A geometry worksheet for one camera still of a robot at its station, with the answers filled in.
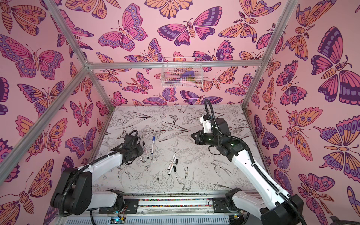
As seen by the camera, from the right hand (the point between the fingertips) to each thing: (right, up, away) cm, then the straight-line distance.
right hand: (192, 133), depth 72 cm
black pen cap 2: (-10, -24, +14) cm, 29 cm away
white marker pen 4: (-12, -22, +15) cm, 29 cm away
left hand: (-32, -12, +19) cm, 39 cm away
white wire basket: (-5, +40, +23) cm, 46 cm away
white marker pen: (-26, -7, +28) cm, 39 cm away
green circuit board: (-39, -45, 0) cm, 59 cm away
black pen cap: (-9, -19, +18) cm, 28 cm away
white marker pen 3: (-31, -18, +15) cm, 39 cm away
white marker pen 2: (-31, -11, +25) cm, 42 cm away
